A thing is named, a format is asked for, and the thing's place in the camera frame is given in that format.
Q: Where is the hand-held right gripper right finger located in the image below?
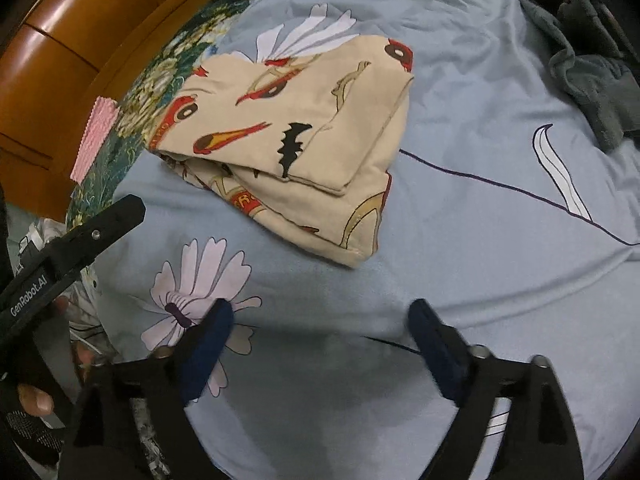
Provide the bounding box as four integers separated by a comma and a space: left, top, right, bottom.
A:
407, 299, 586, 480

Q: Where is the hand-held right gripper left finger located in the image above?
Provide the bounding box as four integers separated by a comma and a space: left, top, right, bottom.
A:
60, 300, 235, 480

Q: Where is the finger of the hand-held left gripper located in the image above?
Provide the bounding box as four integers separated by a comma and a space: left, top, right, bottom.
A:
47, 195, 147, 281

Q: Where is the beige printed garment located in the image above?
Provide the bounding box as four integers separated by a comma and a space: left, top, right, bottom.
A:
149, 34, 416, 269

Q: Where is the person's left hand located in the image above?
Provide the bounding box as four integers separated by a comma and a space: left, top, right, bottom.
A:
17, 295, 96, 417

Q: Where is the white patterned cloth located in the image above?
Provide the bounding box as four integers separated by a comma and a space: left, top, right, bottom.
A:
20, 217, 171, 480

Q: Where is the pink textured cloth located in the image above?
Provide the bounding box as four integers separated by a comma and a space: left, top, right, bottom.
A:
70, 96, 120, 183

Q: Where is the blue floral bedsheet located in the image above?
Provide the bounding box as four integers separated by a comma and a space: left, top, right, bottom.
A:
97, 0, 640, 480

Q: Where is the green floral quilt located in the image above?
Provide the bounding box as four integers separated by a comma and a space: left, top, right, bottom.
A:
65, 0, 261, 233

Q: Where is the wooden furniture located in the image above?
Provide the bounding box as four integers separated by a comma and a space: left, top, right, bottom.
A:
0, 0, 273, 221

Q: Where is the dark grey garment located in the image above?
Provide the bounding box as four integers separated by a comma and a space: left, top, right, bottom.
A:
520, 0, 640, 154

